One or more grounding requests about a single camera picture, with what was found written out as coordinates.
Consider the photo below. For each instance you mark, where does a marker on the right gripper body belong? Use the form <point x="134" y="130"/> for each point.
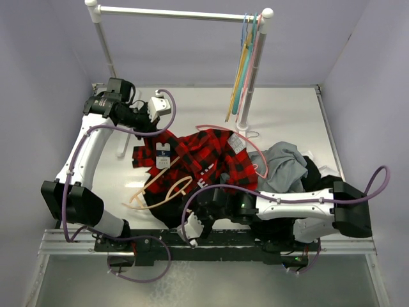
<point x="208" y="217"/>

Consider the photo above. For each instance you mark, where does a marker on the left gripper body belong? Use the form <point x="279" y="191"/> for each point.
<point x="140" y="120"/>

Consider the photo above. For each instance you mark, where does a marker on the cream plastic hanger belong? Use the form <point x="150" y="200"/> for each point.
<point x="138" y="200"/>

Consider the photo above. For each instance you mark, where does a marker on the red black plaid shirt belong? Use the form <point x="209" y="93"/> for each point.
<point x="203" y="156"/>

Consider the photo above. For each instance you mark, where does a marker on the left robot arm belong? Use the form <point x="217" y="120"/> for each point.
<point x="69" y="196"/>

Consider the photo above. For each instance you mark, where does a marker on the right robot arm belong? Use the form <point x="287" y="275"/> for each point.
<point x="302" y="217"/>

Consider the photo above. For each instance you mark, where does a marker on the pink plastic hanger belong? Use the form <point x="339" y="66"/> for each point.
<point x="246" y="140"/>

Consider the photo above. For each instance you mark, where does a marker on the grey shirt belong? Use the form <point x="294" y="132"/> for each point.
<point x="286" y="168"/>

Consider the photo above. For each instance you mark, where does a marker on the teal plastic hanger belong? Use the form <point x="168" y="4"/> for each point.
<point x="252" y="32"/>

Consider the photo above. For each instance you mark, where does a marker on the yellow plastic hanger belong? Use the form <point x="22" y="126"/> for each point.
<point x="238" y="82"/>

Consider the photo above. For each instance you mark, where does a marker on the black garment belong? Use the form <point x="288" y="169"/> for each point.
<point x="171" y="211"/>
<point x="318" y="178"/>

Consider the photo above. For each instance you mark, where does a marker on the black garment right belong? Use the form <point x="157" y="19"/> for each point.
<point x="318" y="178"/>

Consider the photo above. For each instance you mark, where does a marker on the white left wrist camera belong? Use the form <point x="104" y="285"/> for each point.
<point x="158" y="105"/>

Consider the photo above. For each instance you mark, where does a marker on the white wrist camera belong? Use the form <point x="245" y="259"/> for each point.
<point x="158" y="105"/>
<point x="191" y="230"/>

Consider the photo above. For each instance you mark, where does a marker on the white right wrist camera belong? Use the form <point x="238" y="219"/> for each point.
<point x="191" y="230"/>

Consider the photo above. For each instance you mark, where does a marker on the aluminium front rail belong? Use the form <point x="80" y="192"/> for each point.
<point x="53" y="243"/>

